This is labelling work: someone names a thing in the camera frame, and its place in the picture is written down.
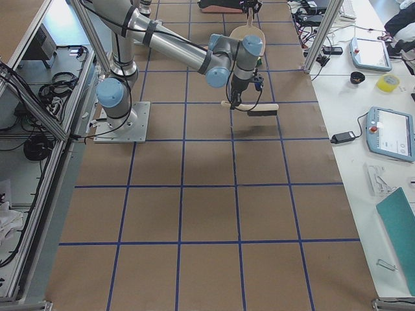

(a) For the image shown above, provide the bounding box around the yellow tape roll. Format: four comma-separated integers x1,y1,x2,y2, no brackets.
376,74,400,93

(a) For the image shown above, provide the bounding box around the black coiled cable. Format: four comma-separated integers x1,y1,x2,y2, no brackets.
23,134,54,163

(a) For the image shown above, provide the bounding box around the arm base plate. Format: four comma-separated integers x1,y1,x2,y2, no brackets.
93,101,150,143

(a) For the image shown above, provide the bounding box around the pink bin with black bag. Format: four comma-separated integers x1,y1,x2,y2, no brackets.
197,0,260,14

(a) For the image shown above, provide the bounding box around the teal folder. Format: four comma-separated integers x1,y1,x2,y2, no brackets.
376,187,414,295

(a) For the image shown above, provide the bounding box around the clear plastic bag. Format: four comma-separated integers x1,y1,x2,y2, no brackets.
364,163,397,197

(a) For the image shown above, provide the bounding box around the grey electronics box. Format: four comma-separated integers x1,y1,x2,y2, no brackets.
22,23,57,69

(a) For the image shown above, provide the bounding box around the lower teach pendant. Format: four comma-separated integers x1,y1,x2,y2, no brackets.
366,106,414,163

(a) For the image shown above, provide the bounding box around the teach pendant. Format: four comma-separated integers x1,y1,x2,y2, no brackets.
366,106,414,163
350,37,392,72

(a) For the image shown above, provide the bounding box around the metal hex key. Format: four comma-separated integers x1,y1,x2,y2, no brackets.
376,259,397,271

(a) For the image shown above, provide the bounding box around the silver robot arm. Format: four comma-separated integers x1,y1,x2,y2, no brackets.
80,1,266,116

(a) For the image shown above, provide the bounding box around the black power brick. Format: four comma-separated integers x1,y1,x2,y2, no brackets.
330,131,357,144

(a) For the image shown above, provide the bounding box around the diagonal aluminium frame post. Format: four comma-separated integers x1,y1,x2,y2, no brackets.
303,0,343,73

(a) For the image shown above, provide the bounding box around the upper teach pendant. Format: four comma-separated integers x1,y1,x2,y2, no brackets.
350,37,392,72

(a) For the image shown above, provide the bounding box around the beige plastic dustpan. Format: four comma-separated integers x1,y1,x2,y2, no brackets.
230,8,266,56

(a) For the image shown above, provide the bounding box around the beige hand brush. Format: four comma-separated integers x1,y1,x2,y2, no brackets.
220,100,279,117

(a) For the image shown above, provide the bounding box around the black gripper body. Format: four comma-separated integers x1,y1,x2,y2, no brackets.
230,76,262,103
239,0,262,10

